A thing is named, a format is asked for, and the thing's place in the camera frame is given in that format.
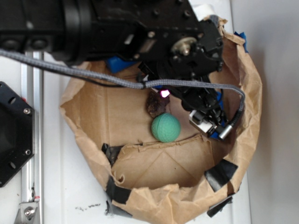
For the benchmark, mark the brown rock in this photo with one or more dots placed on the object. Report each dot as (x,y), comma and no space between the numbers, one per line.
(156,104)

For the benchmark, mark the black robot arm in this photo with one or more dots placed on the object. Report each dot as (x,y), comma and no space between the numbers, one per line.
(72,31)

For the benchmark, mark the metal corner bracket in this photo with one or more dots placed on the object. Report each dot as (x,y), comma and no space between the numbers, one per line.
(28,213)

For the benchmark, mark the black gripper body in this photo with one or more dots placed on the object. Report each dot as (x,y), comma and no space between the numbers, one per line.
(174,47)

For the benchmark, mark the aluminium extrusion rail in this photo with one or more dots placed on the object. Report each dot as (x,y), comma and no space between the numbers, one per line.
(32,172)

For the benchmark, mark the black octagonal mount plate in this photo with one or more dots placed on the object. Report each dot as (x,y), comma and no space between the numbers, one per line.
(16,133)

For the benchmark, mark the green dimpled ball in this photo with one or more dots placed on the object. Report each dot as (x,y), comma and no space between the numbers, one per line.
(165,128)

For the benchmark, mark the blue painter tape strip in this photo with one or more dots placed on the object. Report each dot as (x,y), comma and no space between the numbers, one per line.
(243,36)

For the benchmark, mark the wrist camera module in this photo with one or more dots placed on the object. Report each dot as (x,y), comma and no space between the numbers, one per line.
(209,127)

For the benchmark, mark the brown paper bag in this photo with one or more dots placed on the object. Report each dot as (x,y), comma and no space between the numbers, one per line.
(164,183)

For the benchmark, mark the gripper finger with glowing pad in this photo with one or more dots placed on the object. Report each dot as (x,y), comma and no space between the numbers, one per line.
(164,93)

